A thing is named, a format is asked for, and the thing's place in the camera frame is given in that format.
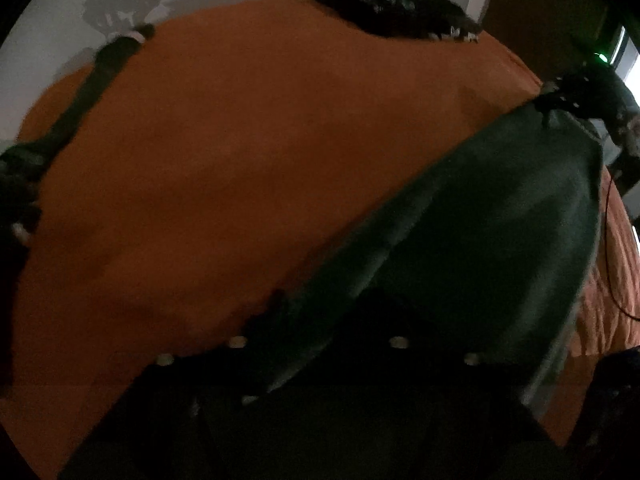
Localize brown wooden door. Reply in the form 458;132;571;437
480;0;626;86

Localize white panel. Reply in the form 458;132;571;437
619;25;640;86

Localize green fleece pants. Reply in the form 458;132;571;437
220;105;608;411

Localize folded black printed clothes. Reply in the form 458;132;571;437
307;0;483;43

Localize person's dark clothing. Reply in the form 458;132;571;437
567;345;640;466

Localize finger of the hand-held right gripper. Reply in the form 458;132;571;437
534;80;576;128

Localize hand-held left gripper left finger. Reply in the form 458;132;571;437
60;289;302;480

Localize green fleece top striped cuffs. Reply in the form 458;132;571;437
0;22;157;261

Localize orange blanket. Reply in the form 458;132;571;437
0;0;640;480

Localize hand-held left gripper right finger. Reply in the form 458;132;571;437
349;291;577;480

